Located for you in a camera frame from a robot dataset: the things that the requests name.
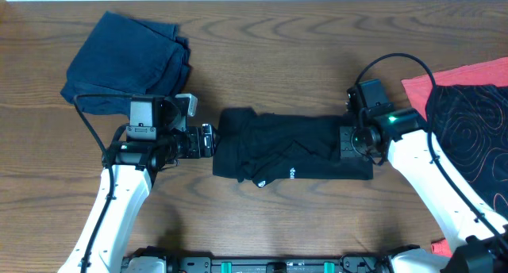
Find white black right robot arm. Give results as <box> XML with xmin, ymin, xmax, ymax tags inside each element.
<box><xmin>340</xmin><ymin>107</ymin><xmax>507</xmax><ymax>272</ymax></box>

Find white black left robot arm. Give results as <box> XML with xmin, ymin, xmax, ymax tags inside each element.
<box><xmin>60</xmin><ymin>124</ymin><xmax>216</xmax><ymax>272</ymax></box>

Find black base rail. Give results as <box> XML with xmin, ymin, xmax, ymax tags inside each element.
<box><xmin>120</xmin><ymin>247</ymin><xmax>391</xmax><ymax>273</ymax></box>

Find black swirl patterned garment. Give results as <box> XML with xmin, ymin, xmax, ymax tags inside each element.
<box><xmin>425</xmin><ymin>84</ymin><xmax>508</xmax><ymax>218</ymax></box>

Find black t-shirt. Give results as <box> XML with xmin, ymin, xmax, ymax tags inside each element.
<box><xmin>213</xmin><ymin>108</ymin><xmax>373</xmax><ymax>188</ymax></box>

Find red cloth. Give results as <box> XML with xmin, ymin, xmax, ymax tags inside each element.
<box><xmin>400</xmin><ymin>56</ymin><xmax>508</xmax><ymax>258</ymax></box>

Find folded navy blue shorts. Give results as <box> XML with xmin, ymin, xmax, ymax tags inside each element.
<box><xmin>60</xmin><ymin>12</ymin><xmax>191</xmax><ymax>116</ymax></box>

